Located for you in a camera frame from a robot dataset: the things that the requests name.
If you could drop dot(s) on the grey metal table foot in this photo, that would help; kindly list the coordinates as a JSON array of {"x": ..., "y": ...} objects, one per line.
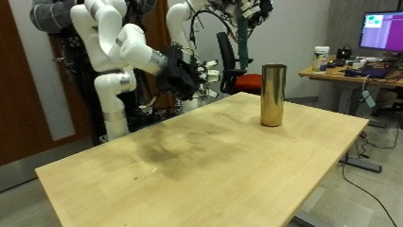
[{"x": 362, "y": 164}]

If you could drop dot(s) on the small black desk device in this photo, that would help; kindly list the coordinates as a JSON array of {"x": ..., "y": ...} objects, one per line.
[{"x": 344, "y": 53}]

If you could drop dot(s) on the wooden office desk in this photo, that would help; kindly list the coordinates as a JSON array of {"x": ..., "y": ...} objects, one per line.
[{"x": 332, "y": 74}]

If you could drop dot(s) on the gold cylindrical vase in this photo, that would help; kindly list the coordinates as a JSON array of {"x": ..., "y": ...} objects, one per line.
[{"x": 273, "y": 94}]

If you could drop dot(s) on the pale hanging power adapter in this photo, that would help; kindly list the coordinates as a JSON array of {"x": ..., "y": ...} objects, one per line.
[{"x": 367, "y": 98}]

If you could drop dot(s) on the computer monitor purple screen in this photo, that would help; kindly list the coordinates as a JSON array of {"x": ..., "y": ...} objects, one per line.
[{"x": 383, "y": 31}]

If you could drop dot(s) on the brown wooden door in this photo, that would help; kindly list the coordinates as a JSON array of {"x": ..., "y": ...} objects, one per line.
[{"x": 16, "y": 94}]

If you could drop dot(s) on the white wipes canister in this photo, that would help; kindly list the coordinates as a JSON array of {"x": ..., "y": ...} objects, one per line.
[{"x": 321, "y": 60}]

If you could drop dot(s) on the black office chair red seat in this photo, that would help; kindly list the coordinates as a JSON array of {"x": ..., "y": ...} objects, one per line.
[{"x": 249, "y": 83}]

